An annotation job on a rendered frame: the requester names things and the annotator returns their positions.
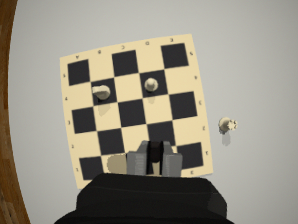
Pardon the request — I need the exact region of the white pawn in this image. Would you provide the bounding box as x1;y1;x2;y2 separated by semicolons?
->
145;78;158;91

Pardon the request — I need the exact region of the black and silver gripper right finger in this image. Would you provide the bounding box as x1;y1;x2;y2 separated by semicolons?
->
159;141;183;177

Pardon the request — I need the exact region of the cream and black chessboard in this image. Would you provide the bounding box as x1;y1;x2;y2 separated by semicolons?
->
60;34;213;189

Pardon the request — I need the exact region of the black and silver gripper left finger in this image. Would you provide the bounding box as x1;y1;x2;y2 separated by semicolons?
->
127;140;151;176

